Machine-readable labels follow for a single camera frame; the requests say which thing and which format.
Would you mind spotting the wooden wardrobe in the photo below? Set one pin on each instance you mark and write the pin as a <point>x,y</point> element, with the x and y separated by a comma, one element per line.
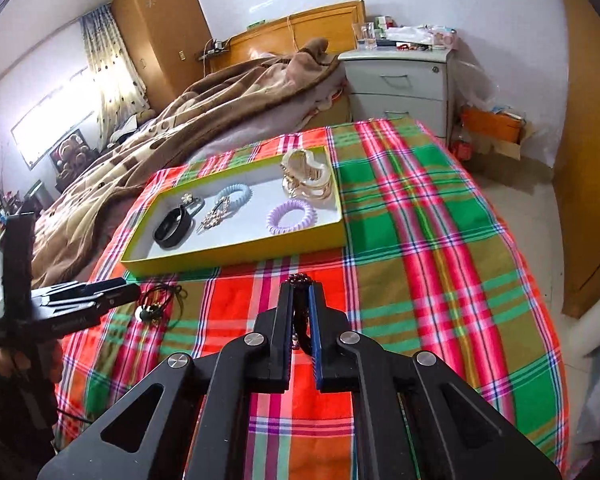
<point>155,20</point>

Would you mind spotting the yellow-green cardboard box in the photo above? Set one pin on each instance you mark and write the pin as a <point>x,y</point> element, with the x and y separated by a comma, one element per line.
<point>230,260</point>

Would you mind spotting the plaid cloth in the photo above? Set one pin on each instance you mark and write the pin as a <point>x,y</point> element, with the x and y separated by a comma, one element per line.
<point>430,260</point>

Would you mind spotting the brown blanket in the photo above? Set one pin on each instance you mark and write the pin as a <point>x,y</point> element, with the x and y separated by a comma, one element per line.
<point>180,120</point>

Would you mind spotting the orange box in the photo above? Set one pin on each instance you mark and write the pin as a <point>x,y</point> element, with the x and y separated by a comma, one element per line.
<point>490,125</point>

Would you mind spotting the cluttered shelf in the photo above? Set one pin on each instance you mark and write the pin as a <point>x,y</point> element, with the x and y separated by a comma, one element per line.
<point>2,215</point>

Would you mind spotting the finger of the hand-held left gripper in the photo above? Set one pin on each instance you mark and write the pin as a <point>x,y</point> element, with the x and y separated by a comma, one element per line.
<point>120,297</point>
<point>80,291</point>

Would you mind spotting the person's left hand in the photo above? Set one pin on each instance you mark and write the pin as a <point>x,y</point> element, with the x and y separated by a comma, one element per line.
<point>2,361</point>

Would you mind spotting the clear hair claw clip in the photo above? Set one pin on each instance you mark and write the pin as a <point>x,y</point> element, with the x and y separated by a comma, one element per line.
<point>305,180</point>

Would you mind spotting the clear glass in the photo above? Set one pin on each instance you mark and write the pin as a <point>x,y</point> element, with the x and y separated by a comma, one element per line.
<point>365,37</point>

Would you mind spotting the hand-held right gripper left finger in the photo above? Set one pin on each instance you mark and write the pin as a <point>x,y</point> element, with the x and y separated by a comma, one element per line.
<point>289,320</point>

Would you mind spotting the wooden door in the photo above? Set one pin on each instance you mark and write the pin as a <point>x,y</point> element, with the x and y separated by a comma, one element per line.
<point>595,160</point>

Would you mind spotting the clear plastic bag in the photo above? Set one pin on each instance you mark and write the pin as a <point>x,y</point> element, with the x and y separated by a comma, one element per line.
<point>475,80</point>

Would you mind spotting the gold rhinestone jewelry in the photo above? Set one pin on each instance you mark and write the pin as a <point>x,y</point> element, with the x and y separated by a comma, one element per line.
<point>212,217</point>

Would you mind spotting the patterned curtain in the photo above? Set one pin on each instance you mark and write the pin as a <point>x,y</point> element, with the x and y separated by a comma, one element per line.
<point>115,75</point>

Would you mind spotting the power strip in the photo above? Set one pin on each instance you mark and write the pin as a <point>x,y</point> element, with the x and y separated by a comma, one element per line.
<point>214,49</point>

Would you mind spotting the grey nightstand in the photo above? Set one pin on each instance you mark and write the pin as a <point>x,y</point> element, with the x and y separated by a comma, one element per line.
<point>395,80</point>

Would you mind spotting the bright window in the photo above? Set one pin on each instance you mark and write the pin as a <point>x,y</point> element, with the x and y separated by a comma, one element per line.
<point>50,125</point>

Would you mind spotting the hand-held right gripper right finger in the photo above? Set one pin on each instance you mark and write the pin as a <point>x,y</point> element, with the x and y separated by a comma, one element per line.
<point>314,345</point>

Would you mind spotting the nightstand clutter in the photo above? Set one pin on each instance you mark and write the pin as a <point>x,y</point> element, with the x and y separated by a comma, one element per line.
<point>420,37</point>

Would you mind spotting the wooden headboard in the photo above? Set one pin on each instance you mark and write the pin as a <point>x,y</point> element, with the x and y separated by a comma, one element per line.
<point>320,25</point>

